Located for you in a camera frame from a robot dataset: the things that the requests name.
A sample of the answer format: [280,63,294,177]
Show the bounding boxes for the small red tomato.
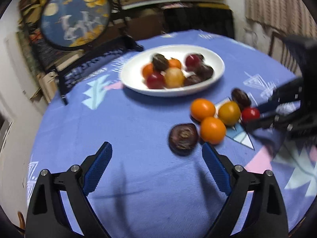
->
[241,107,261,123]

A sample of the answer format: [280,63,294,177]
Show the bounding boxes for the dark chestnut flat top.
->
[168,123,199,156]

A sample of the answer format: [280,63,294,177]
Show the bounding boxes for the dark water chestnut with roots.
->
[152,53,169,72]

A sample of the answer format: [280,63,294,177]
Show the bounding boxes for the wooden chair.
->
[268,31,301,76]

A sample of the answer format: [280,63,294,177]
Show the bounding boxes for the dark chestnut on table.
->
[231,88,251,112]

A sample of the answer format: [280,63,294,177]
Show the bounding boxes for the yellow-orange fruit on table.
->
[218,101,241,126]

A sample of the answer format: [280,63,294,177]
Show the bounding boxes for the beige patterned curtain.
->
[245,0,316,38]

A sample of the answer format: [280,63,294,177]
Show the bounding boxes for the orange tangerine lower table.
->
[200,117,226,145]

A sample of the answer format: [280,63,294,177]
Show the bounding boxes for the orange tangerine table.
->
[200,117,226,145]
[190,98,215,122]

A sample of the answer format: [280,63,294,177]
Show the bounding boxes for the orange tangerine upper table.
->
[190,98,215,122]

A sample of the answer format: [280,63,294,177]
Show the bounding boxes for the dark chestnut front plate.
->
[183,75,204,86]

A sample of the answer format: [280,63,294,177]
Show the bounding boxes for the dark chestnut behind plum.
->
[196,54,204,61]

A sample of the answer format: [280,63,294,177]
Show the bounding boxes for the dark red plum back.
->
[185,54,201,71]

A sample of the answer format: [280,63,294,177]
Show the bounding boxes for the dark red plum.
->
[185,54,201,71]
[146,73,165,89]

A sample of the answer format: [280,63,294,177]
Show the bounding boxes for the yellow pale fruit on plate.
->
[164,68,185,89]

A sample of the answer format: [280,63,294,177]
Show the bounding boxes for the orange tangerine middle plate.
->
[168,58,182,69]

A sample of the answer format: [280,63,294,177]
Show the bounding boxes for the orange tangerine plate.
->
[141,63,154,80]
[168,58,182,69]

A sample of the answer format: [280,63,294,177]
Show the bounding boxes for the dark red plum front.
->
[146,73,165,89]

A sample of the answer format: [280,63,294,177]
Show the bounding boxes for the black chair back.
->
[163,7,235,39]

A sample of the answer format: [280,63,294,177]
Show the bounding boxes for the orange tangerine left plate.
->
[141,63,154,80]

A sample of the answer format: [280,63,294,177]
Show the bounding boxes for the white oval plate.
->
[120,45,225,97]

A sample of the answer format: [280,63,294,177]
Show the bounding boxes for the round deer embroidery screen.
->
[39,0,112,51]

